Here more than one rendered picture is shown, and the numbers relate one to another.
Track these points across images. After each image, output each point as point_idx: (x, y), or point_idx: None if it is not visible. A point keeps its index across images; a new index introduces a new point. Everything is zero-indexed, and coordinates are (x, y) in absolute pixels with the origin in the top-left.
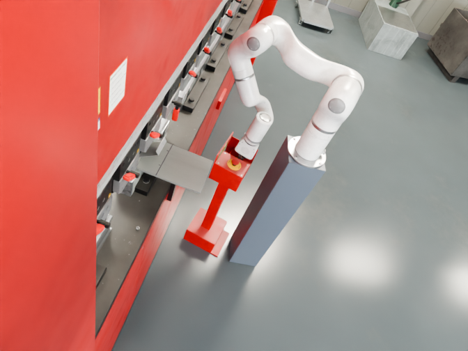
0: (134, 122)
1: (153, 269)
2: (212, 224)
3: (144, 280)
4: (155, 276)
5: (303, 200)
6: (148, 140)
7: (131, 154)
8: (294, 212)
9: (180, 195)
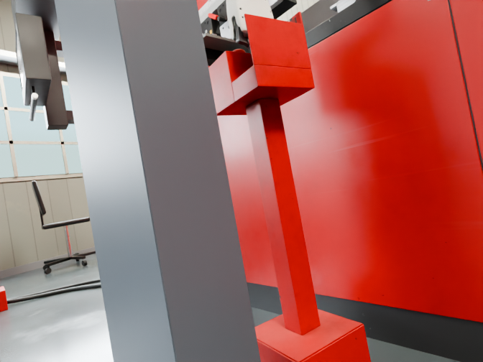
0: (198, 1)
1: (267, 314)
2: (286, 309)
3: (256, 308)
4: (254, 316)
5: (63, 49)
6: (223, 29)
7: (203, 30)
8: (73, 113)
9: (356, 247)
